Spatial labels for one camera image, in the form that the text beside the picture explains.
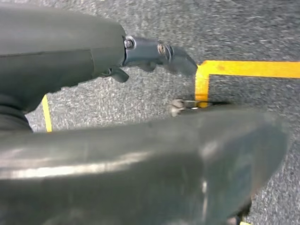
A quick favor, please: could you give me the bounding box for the yellow floor tape square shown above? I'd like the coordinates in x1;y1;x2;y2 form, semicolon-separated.
194;60;300;108

